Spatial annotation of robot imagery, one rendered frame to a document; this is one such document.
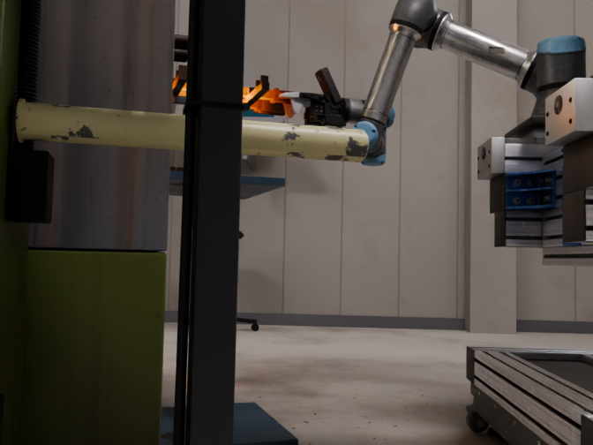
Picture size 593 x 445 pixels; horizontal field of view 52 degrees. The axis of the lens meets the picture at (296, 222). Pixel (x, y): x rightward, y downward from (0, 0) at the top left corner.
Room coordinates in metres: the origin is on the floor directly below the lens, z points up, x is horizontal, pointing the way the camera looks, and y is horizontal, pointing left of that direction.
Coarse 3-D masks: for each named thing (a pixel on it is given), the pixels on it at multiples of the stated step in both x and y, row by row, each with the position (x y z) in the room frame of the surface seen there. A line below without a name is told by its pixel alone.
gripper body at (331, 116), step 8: (328, 96) 1.76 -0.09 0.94; (312, 104) 1.73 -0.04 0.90; (320, 104) 1.74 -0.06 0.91; (328, 104) 1.74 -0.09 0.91; (344, 104) 1.77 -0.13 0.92; (304, 112) 1.78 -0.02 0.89; (312, 112) 1.73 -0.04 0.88; (320, 112) 1.74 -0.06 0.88; (328, 112) 1.74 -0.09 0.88; (336, 112) 1.77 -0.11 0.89; (344, 112) 1.76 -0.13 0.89; (304, 120) 1.79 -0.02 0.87; (312, 120) 1.75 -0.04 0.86; (320, 120) 1.75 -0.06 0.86; (328, 120) 1.74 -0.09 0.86; (336, 120) 1.77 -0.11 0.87; (344, 120) 1.77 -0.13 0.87
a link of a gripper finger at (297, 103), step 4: (292, 92) 1.70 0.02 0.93; (280, 96) 1.70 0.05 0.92; (284, 96) 1.69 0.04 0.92; (288, 96) 1.69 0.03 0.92; (292, 96) 1.70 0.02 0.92; (296, 96) 1.70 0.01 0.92; (292, 100) 1.70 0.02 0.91; (296, 100) 1.71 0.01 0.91; (300, 100) 1.71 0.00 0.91; (304, 100) 1.72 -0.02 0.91; (308, 100) 1.72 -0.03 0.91; (292, 104) 1.70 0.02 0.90; (296, 104) 1.71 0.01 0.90; (300, 104) 1.71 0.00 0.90; (304, 104) 1.72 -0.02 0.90; (308, 104) 1.72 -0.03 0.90; (292, 108) 1.70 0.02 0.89; (296, 108) 1.71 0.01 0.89; (300, 108) 1.71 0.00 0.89; (296, 112) 1.71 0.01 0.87
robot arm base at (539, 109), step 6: (552, 84) 1.51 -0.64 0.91; (558, 84) 1.50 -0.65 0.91; (564, 84) 1.50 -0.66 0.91; (540, 90) 1.54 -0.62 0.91; (546, 90) 1.52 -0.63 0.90; (552, 90) 1.51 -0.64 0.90; (540, 96) 1.54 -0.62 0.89; (546, 96) 1.52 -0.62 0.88; (540, 102) 1.53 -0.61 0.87; (534, 108) 1.56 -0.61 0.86; (540, 108) 1.53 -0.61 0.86; (534, 114) 1.54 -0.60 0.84; (540, 114) 1.52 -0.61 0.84
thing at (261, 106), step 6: (258, 102) 1.80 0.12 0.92; (264, 102) 1.83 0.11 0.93; (276, 102) 1.84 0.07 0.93; (252, 108) 1.82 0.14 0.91; (258, 108) 1.80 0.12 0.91; (264, 108) 1.83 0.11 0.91; (270, 108) 1.83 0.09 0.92; (276, 108) 1.84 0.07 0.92; (282, 108) 1.85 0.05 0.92; (270, 114) 1.85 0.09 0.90; (276, 114) 1.85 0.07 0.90; (282, 114) 1.84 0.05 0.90
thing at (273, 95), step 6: (246, 90) 1.67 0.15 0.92; (270, 90) 1.70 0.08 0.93; (276, 90) 1.69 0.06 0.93; (282, 90) 1.71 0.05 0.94; (264, 96) 1.69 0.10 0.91; (270, 96) 1.70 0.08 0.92; (276, 96) 1.69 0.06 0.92; (270, 102) 1.73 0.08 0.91; (282, 102) 1.73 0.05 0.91; (288, 102) 1.73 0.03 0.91
